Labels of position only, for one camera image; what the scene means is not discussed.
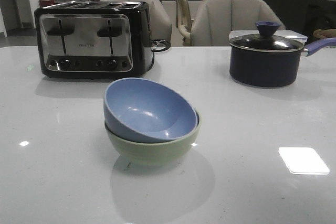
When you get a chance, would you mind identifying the blue bowl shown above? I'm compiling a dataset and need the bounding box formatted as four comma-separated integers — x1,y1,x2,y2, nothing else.
103,78,198,143

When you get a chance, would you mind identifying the green bowl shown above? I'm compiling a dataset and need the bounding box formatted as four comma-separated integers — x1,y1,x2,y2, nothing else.
105,111,202,166

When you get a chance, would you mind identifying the beige chair left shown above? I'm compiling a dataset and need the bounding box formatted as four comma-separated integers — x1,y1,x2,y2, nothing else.
101,0,172,42

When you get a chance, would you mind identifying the beige plastic chair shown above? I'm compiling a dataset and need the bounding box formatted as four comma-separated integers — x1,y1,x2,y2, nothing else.
175,0,193,46

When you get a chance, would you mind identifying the beige chair right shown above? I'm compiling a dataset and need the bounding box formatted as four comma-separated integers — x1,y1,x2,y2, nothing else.
191,0,286,46

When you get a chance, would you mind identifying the dark blue saucepan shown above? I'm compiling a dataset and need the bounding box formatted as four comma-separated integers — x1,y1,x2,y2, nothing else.
229,38,335,88

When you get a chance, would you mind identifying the black and chrome toaster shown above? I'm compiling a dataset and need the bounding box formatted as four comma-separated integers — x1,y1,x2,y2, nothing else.
35,1,154,80

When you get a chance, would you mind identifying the glass pot lid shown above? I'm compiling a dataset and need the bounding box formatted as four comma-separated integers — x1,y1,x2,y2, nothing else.
229,22,303,52

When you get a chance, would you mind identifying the red trash bin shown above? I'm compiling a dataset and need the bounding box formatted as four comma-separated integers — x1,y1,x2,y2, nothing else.
39,0,55,8

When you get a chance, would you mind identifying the toaster power cord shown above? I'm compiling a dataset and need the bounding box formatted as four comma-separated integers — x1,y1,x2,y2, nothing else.
150,39,172,52

